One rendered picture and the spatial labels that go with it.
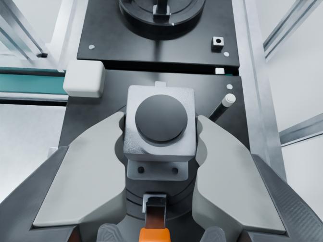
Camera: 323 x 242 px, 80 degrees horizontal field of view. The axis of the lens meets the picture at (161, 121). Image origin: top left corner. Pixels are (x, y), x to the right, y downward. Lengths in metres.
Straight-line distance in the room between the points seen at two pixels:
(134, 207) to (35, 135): 0.20
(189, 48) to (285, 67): 0.26
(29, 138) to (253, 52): 0.37
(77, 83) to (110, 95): 0.04
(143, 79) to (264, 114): 0.18
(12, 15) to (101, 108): 0.15
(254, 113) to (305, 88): 0.22
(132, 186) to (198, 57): 0.20
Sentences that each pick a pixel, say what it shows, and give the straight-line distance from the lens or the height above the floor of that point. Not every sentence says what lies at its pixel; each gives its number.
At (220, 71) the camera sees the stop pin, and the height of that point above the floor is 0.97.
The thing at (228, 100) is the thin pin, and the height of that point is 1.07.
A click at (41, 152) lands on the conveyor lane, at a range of 0.34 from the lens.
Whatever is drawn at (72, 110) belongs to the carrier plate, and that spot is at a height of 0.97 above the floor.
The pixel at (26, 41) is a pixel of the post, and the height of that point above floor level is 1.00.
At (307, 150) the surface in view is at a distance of 0.46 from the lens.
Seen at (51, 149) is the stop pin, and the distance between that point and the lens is 0.28.
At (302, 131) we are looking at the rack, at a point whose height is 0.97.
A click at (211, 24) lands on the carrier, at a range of 0.36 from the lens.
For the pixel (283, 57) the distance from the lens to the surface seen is 0.53.
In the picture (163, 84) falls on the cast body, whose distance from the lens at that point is 0.17.
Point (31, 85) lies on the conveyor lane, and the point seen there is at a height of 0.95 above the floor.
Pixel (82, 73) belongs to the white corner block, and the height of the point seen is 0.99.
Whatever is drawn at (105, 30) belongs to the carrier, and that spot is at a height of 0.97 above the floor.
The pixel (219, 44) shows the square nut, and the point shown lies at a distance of 0.32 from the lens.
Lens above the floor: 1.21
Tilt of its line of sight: 71 degrees down
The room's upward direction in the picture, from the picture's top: 8 degrees clockwise
